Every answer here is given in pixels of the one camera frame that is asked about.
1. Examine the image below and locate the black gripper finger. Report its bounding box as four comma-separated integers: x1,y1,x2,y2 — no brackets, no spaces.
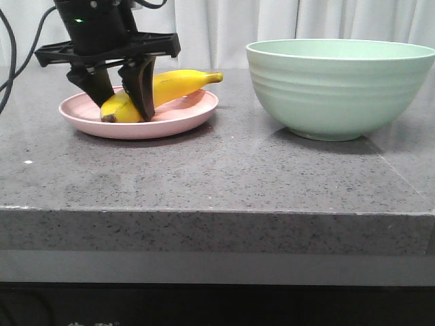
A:
118,56,156,122
67,66,114,107

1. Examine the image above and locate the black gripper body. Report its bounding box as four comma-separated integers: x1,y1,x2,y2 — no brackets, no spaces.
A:
35,1,180,68

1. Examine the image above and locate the yellow banana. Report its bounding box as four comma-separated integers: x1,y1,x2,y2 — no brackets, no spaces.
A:
100,69,224,123

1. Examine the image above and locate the pink plate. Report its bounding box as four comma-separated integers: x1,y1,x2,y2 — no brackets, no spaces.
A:
58,86,220,141

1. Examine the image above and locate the light green ribbed bowl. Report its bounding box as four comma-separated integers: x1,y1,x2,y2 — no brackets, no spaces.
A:
246,39,434,141

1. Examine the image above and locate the white curtain backdrop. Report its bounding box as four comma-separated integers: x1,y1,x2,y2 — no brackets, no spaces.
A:
0,0,435,69

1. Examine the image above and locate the black cable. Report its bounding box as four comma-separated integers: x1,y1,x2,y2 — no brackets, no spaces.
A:
0,5,57,115

